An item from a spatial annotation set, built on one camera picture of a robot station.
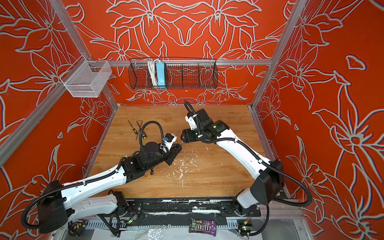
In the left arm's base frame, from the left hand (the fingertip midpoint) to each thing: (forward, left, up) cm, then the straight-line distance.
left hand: (179, 145), depth 74 cm
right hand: (+5, -2, +2) cm, 5 cm away
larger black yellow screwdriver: (+17, +28, -18) cm, 37 cm away
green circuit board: (-30, -34, -21) cm, 50 cm away
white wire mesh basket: (+38, +63, +12) cm, 74 cm away
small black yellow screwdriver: (+23, +37, -19) cm, 47 cm away
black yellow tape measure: (-35, +44, -17) cm, 59 cm away
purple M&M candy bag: (-31, -16, -19) cm, 40 cm away
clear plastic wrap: (-35, +9, -20) cm, 41 cm away
